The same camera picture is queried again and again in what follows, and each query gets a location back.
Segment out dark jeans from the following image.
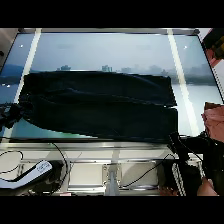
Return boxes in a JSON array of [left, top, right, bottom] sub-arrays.
[[18, 71, 180, 142]]

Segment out heap of clothes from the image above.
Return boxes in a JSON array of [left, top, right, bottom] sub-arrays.
[[200, 28, 224, 68]]

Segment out silver frame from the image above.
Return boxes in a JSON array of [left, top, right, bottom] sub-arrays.
[[0, 141, 205, 197]]

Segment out black cable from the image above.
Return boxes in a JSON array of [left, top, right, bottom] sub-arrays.
[[49, 142, 72, 188], [0, 149, 25, 175], [120, 153, 176, 189]]

